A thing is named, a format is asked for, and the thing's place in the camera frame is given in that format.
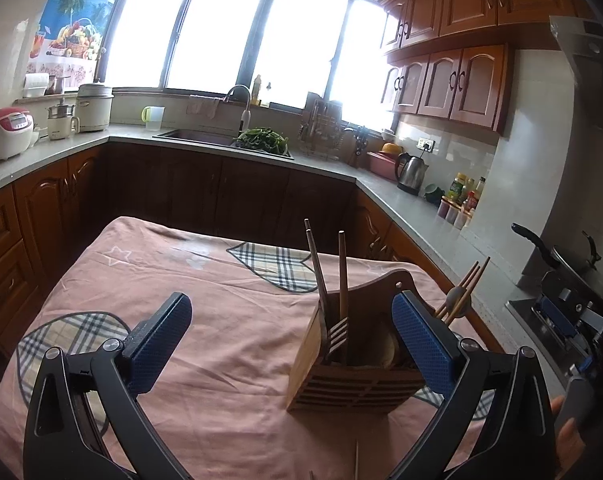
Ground light wooden chopstick pair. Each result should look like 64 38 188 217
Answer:
435 257 490 325

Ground metal spoon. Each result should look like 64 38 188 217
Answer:
445 286 472 318

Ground stainless steel fork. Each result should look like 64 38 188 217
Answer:
324 316 348 362

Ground long dark chopstick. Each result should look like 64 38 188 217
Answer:
303 218 330 339

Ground red-tipped wooden chopstick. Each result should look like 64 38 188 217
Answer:
338 231 349 364

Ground kitchen faucet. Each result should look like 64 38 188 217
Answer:
223 84 254 139

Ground person's right hand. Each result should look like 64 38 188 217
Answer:
555 417 585 479

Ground gas stove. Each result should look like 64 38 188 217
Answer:
507 270 603 386

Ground black wok with lid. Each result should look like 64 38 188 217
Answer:
511 223 602 290

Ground pink patterned tablecloth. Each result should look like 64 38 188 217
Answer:
0 216 498 480

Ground condiment bottles group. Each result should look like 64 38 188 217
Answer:
437 172 486 230

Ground wooden utensil holder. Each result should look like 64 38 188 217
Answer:
286 270 425 414

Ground lower wooden cabinets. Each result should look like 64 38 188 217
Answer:
0 138 503 356

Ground wooden cabinets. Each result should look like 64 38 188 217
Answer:
0 138 503 356
379 0 592 133

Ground stainless electric kettle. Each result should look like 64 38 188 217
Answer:
395 153 428 195

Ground range hood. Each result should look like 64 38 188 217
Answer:
549 15 603 130

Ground pink white rice cooker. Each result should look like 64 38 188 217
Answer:
0 107 34 160

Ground small white blender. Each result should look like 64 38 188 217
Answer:
47 100 80 141

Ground white electric pot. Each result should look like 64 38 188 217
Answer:
76 82 114 132

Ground upper wooden cabinets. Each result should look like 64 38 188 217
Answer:
379 0 592 133

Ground dish drying rack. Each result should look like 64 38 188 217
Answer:
298 92 347 159

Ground green vegetables in sink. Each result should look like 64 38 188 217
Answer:
235 128 288 155

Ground tropical fruit poster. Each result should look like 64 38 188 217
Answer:
27 0 116 91

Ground wall power outlet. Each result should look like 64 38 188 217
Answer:
416 138 436 153

